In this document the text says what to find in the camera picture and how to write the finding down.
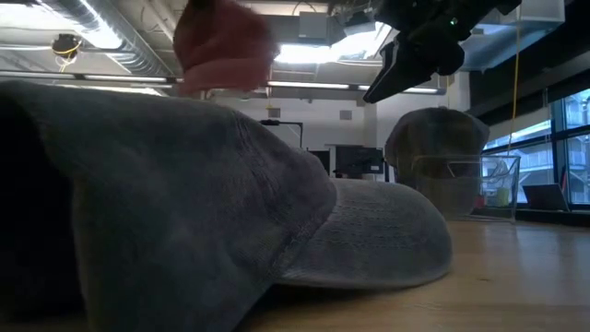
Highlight beige cap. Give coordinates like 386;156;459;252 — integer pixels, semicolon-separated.
384;106;490;218

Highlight dark laptop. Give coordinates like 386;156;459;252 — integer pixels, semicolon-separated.
523;184;572;212

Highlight ceiling device with yellow cables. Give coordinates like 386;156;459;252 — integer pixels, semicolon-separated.
50;32;84;73

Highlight silver ceiling duct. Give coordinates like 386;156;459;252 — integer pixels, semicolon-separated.
36;0;182;77

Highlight clear plastic container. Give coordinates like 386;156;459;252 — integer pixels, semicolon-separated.
409;154;522;223

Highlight red cap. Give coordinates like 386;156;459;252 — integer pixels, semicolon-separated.
172;0;280;97

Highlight yellow hanging cable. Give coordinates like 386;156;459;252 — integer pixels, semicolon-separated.
506;27;521;156

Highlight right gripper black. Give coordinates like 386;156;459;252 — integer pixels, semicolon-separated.
362;0;525;105

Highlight long ceiling light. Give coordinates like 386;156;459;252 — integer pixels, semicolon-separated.
82;73;170;85
266;80;351;91

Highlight grey blue cap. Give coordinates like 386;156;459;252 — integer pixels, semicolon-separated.
0;80;455;332

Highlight black monitor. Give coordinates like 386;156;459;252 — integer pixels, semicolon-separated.
335;145;386;179

